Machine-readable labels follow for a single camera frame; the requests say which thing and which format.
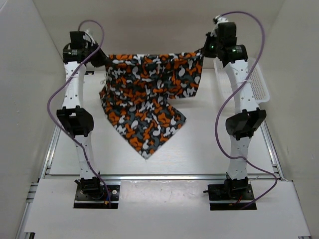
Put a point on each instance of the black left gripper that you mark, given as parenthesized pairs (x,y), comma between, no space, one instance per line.
(101,59)

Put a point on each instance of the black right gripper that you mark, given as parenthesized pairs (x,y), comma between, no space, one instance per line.
(206,51)

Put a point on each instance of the orange black camouflage shorts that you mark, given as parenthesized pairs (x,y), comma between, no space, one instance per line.
(138,87)

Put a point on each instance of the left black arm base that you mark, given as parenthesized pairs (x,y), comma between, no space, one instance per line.
(92,194)

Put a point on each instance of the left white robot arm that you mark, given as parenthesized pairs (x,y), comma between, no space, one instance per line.
(77,122)

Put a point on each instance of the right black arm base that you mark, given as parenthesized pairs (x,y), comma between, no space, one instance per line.
(232,195)

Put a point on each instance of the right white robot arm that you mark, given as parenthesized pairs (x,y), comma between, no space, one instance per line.
(247,114)

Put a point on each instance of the white plastic mesh basket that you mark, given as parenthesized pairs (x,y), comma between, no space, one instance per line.
(258,85)

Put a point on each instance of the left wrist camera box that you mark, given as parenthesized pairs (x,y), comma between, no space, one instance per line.
(88,37)

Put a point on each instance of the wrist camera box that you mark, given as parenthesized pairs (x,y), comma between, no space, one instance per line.
(88,37)
(220,19)

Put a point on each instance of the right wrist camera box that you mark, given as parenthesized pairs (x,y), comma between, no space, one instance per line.
(220,19)

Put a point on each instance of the front aluminium rail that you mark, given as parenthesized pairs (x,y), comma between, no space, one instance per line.
(162,177)

